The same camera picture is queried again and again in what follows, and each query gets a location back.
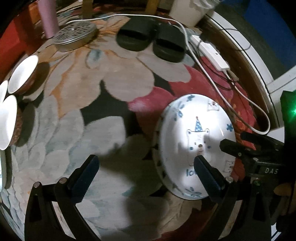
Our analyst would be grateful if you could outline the white cable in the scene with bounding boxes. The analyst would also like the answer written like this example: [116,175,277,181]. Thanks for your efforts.
[62,13,271,135]

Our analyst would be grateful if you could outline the red bag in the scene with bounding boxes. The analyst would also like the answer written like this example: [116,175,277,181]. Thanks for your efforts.
[1,2,44,80]

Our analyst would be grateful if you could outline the pink tumbler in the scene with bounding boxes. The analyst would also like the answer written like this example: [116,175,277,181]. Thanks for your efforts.
[37,0,60,39]

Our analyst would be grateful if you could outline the white power strip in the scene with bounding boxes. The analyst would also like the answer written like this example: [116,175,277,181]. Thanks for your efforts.
[190,35,230,72]

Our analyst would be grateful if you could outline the plain white plate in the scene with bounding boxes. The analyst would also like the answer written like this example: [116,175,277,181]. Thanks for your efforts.
[0,151,7,191]

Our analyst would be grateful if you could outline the white bucket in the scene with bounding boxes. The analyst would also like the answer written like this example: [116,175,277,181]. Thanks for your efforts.
[169,0,221,27]

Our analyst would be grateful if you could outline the round perforated metal tin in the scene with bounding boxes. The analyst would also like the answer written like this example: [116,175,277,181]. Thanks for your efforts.
[53,22,98,52]

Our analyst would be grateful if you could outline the wooden chair legs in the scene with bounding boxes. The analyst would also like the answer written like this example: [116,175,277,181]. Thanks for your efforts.
[82,0,160,19]

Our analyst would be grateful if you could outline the red bowl white inside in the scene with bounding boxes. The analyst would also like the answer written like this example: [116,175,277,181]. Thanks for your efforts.
[8,55,50,95]
[0,79,23,151]

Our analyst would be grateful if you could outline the floral rug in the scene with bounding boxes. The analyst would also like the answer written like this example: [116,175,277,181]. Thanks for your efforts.
[0,6,278,241]

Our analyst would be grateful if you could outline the black slipper right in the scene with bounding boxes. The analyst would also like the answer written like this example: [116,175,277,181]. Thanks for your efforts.
[152,23,186,63]

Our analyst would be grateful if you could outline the white plate with bear print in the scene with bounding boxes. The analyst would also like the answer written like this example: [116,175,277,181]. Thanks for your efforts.
[152,94,236,200]

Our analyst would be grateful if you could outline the blue container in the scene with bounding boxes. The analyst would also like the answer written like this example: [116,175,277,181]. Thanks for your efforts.
[219,0,296,79]

